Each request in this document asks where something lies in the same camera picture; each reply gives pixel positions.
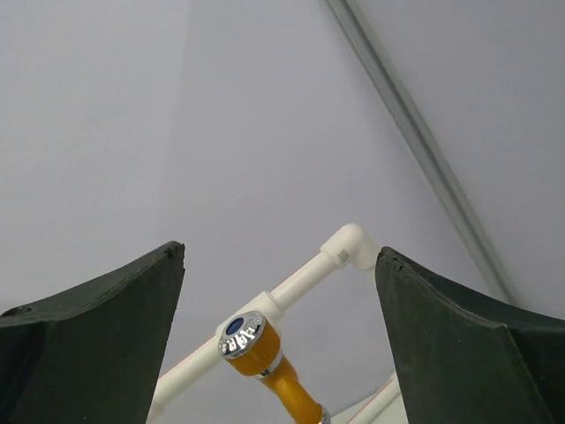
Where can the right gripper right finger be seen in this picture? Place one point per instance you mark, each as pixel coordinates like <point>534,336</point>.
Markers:
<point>463,357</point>

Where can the orange faucet chrome knob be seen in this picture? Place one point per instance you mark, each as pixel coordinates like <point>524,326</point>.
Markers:
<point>251,345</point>

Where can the right aluminium frame post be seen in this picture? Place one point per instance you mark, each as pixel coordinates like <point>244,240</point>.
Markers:
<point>388,83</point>

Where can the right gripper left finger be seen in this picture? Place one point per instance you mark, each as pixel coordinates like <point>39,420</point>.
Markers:
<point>92,353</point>

